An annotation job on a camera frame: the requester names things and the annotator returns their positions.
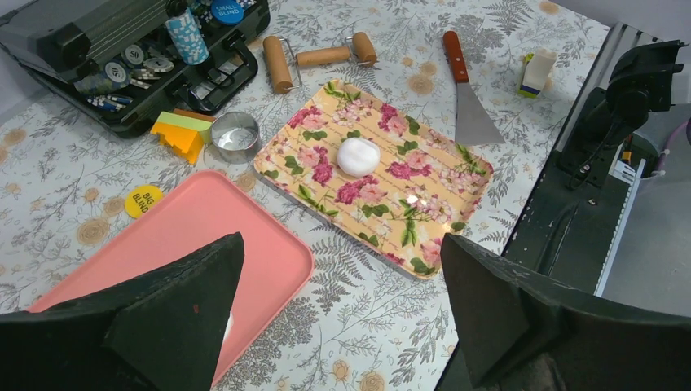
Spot orange green sticky notes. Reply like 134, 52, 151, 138
150, 108, 215, 165

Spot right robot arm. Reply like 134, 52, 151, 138
559, 40, 690, 190

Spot yellow big blind button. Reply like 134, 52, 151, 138
124, 184, 164, 219

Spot wooden double-ended rolling pin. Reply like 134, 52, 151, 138
262, 32, 378, 94

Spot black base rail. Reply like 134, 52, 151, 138
437, 108, 624, 390

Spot white green eraser block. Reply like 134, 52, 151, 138
517, 48, 557, 98

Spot pink plastic tray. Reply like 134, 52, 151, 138
29, 170, 314, 383

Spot black poker chip case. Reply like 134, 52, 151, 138
1, 1, 271, 138

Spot round metal cutter ring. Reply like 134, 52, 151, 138
209, 112, 262, 165

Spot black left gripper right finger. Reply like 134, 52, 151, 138
441, 234, 690, 390

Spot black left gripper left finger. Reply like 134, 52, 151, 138
1, 233, 244, 390

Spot floral yellow tray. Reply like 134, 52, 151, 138
253, 79, 494, 279

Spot blue small blind button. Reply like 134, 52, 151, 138
210, 0, 244, 25

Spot white dough ball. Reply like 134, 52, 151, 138
337, 138, 381, 178

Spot blue white chip stack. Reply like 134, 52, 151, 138
165, 7, 209, 66

